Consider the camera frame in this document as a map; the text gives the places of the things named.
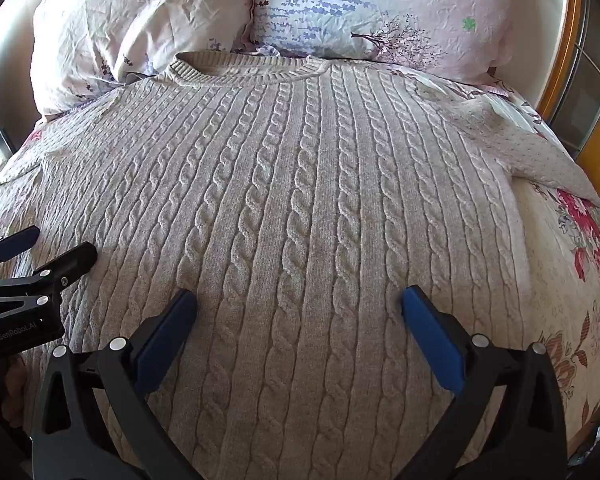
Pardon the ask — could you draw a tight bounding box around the blue and pink floral pillow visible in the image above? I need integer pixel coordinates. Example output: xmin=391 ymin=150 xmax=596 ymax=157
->
xmin=250 ymin=0 xmax=533 ymax=83

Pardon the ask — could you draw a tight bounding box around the beige cable-knit sweater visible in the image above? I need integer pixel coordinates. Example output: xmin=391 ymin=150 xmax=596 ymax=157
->
xmin=0 ymin=51 xmax=600 ymax=480

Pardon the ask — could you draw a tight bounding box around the person's left hand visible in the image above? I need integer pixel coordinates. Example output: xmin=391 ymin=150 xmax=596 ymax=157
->
xmin=0 ymin=355 xmax=31 ymax=426

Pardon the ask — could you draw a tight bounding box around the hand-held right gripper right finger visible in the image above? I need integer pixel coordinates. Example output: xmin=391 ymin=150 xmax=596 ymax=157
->
xmin=401 ymin=285 xmax=568 ymax=480

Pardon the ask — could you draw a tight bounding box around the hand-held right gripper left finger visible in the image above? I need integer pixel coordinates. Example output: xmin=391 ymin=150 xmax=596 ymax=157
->
xmin=31 ymin=288 xmax=199 ymax=480

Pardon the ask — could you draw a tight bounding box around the floral bed sheet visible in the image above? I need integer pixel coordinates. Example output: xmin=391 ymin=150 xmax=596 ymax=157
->
xmin=0 ymin=67 xmax=600 ymax=461

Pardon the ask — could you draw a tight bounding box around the wooden framed glass door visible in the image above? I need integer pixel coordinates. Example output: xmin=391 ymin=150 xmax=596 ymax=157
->
xmin=536 ymin=0 xmax=600 ymax=200

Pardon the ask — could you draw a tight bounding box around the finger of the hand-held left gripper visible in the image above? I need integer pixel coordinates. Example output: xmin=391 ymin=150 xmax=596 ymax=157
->
xmin=0 ymin=241 xmax=98 ymax=306
xmin=0 ymin=226 xmax=41 ymax=277

